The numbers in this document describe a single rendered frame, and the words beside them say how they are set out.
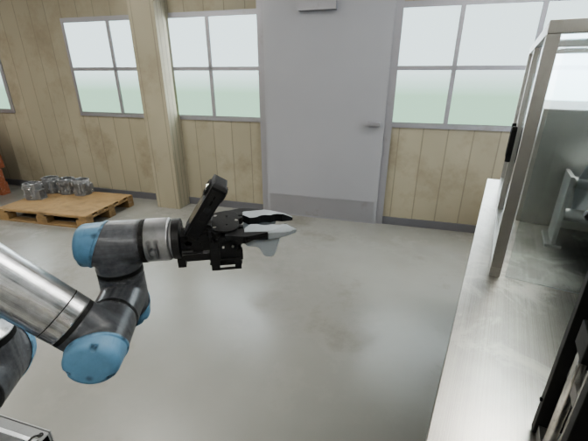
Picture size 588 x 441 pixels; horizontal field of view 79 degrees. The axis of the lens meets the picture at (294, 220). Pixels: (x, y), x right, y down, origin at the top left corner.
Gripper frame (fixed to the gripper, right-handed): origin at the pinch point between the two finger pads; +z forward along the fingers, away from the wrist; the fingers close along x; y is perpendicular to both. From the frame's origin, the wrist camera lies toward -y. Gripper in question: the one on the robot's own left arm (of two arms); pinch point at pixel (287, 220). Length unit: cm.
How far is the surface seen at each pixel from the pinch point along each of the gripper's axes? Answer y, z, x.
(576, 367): 10.9, 38.3, 28.5
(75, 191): 155, -193, -361
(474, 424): 30.6, 30.8, 24.3
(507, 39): -18, 219, -238
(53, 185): 153, -222, -377
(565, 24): -32, 70, -28
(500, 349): 33, 48, 8
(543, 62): -24, 68, -28
